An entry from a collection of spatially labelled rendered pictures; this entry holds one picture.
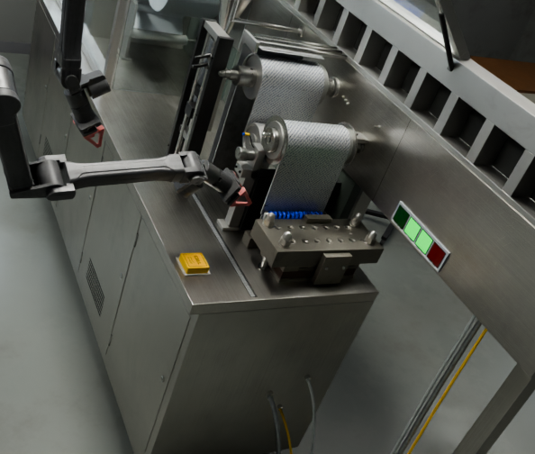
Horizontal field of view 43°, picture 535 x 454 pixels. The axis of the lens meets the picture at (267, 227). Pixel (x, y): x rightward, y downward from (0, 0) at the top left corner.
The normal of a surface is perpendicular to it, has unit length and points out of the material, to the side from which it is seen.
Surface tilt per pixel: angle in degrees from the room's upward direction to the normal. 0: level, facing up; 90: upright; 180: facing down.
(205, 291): 0
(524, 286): 90
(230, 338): 90
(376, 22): 90
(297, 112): 92
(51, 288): 0
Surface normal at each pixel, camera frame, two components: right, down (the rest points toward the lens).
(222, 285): 0.30, -0.80
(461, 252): -0.86, 0.00
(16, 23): 0.51, 0.60
